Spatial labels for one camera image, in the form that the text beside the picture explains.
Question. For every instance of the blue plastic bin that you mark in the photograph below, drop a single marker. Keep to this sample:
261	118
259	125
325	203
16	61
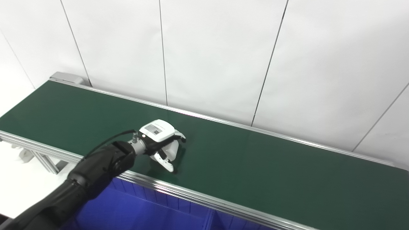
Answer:
233	223
127	210

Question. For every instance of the grey conveyor end housing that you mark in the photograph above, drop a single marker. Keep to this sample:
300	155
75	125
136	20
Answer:
65	77

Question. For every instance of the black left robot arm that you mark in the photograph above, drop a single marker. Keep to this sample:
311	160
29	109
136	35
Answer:
89	172

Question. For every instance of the green conveyor belt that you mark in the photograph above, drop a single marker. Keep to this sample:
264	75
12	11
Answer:
255	166
179	191

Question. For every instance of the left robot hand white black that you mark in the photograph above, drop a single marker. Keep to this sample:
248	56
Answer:
156	130

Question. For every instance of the aluminium conveyor support leg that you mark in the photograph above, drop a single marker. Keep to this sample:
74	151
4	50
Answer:
46	161

